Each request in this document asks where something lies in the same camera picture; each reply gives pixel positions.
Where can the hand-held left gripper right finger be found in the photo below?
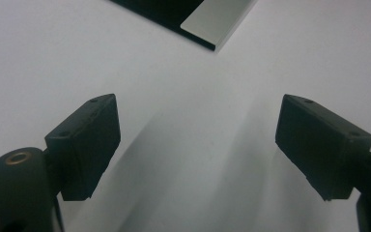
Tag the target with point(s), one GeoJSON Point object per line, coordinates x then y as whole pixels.
{"type": "Point", "coordinates": [319, 145]}

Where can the white table sheet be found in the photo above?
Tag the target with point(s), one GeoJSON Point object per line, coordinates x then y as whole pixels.
{"type": "Point", "coordinates": [186, 103]}

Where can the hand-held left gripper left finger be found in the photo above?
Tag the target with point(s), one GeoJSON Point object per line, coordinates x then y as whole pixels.
{"type": "Point", "coordinates": [87, 145]}

